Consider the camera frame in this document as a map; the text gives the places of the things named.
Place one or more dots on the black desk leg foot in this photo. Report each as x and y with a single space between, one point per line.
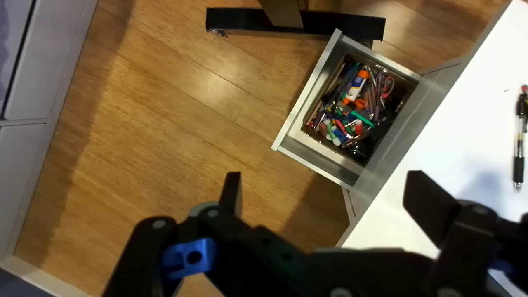
305 22

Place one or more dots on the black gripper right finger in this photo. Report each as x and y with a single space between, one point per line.
430 205

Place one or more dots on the white cabinet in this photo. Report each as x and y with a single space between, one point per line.
41 45

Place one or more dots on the clear black pen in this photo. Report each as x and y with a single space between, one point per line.
519 157

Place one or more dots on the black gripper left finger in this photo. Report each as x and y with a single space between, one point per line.
232 194

